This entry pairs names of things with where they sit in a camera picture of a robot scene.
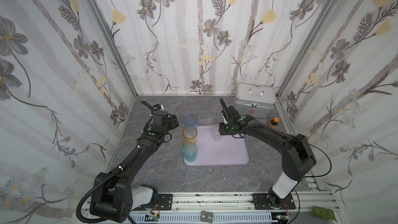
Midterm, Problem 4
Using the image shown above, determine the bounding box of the clear faceted glass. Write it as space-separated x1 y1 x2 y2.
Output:
204 118 214 126
211 124 222 142

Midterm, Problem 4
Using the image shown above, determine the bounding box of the clear tall tumbler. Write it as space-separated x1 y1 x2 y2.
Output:
211 98 220 114

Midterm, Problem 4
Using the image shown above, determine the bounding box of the lilac plastic tray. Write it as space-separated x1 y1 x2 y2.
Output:
184 126 249 167

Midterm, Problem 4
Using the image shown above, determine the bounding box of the blue frosted plastic tumbler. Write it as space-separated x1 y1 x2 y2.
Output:
183 114 198 128

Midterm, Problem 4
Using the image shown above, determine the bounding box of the yellow plastic tumbler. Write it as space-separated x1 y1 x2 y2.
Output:
182 126 198 144

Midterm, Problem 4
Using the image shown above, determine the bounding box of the teal dotted plastic tumbler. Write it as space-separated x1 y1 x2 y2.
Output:
182 143 198 162

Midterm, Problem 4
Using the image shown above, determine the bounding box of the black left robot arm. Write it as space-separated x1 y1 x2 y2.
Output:
76 110 179 224

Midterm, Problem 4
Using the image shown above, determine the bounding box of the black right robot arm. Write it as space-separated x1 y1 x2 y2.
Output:
219 104 317 209

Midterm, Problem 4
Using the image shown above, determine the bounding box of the silver metal first-aid case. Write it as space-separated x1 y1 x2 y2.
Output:
236 83 276 118

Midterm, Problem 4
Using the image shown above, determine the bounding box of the brown bottle orange cap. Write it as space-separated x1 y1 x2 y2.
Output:
269 117 279 129

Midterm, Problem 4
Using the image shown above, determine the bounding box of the green circuit board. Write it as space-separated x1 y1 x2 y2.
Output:
312 206 336 221

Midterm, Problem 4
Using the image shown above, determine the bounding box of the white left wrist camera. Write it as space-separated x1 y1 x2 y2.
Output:
153 104 164 111

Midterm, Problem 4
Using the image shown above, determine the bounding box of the white slotted cable duct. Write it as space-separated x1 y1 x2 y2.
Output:
130 212 278 224

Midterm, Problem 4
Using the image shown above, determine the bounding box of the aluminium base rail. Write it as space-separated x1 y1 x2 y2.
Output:
140 191 341 213

